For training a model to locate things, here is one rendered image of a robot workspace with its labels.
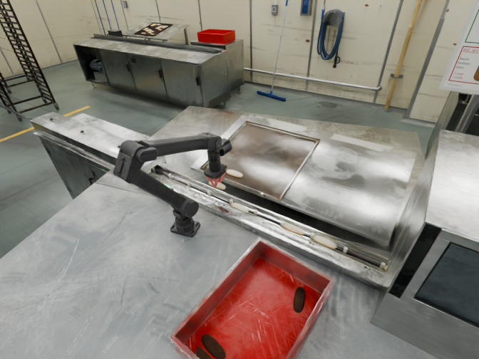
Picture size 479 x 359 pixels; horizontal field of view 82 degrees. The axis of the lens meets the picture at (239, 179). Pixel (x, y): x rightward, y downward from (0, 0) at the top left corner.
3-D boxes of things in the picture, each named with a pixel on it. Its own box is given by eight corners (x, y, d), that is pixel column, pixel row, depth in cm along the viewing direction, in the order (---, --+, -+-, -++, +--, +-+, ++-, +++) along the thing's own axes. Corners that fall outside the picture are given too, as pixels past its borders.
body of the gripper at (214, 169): (227, 169, 133) (226, 156, 128) (214, 179, 126) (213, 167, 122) (217, 164, 136) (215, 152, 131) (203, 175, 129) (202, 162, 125)
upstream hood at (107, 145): (34, 129, 212) (28, 118, 207) (57, 120, 223) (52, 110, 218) (144, 179, 155) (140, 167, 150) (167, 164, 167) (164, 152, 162)
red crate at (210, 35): (197, 41, 440) (196, 32, 432) (209, 37, 464) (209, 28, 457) (224, 43, 420) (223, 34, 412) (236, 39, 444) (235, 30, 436)
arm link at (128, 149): (100, 169, 89) (117, 180, 84) (124, 135, 91) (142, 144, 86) (177, 210, 127) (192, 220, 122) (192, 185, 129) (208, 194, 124)
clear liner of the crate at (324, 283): (170, 350, 86) (163, 337, 80) (258, 249, 116) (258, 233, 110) (257, 439, 69) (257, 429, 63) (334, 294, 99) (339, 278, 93)
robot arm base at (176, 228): (170, 231, 127) (192, 238, 123) (166, 219, 122) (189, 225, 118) (179, 219, 133) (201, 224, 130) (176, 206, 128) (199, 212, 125)
